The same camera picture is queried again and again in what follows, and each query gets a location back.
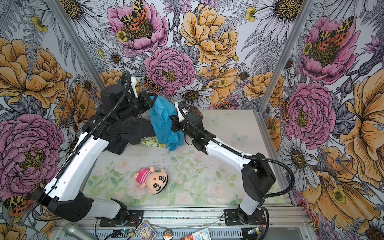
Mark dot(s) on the dark grey black cloth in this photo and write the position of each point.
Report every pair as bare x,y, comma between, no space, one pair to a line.
130,133

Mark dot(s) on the teal blue cloth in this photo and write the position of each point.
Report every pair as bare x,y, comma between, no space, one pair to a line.
160,116

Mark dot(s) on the small round badge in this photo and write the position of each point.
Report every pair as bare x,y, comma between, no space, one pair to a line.
168,234

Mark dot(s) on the plush doll pink shirt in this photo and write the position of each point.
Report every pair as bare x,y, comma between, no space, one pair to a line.
152,180

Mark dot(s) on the left aluminium frame post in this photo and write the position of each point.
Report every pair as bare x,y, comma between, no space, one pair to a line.
73,37

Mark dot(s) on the front aluminium rail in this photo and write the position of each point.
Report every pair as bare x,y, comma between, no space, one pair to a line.
277,222

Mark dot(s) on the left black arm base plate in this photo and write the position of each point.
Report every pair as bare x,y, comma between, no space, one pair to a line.
132,218

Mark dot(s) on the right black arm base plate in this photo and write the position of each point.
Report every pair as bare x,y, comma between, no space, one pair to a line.
236,217

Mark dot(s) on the aluminium frame post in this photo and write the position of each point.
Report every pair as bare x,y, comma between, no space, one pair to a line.
73,37
300,22

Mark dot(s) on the green yellow floral cloth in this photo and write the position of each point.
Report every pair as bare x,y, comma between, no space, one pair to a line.
152,142

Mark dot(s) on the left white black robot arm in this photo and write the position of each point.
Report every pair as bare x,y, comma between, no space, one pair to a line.
106,130

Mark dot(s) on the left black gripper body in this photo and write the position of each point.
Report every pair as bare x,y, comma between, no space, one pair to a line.
137,106

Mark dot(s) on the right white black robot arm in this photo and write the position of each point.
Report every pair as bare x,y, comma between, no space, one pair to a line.
257,175

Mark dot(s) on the silver microphone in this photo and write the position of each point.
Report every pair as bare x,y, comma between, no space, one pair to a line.
73,230

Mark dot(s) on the right aluminium frame post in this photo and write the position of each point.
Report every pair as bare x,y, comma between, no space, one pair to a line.
300,22

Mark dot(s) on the red white snack packet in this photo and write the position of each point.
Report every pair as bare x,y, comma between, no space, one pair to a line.
203,234

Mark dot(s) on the colourful card pack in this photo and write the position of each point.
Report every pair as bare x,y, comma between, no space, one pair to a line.
145,232

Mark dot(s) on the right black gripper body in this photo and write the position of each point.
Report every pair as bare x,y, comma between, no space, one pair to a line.
183,125

